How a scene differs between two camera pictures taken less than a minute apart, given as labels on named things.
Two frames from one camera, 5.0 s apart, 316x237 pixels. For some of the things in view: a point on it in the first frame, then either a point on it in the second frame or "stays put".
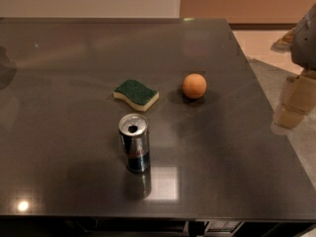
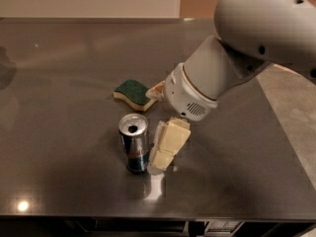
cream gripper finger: [299, 98] to [182, 98]
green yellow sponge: [137, 95] stays put
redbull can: [134, 133] stays put
